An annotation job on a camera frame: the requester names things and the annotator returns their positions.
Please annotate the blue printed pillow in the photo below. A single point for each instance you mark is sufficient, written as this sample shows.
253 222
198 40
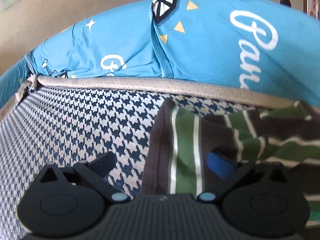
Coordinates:
212 42

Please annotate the green brown striped t-shirt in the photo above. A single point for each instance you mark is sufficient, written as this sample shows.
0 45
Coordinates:
185 155

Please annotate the houndstooth sofa seat cushion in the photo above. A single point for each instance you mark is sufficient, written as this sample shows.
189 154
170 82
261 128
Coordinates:
75 130

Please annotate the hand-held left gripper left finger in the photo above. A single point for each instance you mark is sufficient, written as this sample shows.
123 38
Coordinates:
103 163

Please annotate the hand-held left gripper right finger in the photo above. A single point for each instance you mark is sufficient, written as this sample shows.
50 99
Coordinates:
220 166

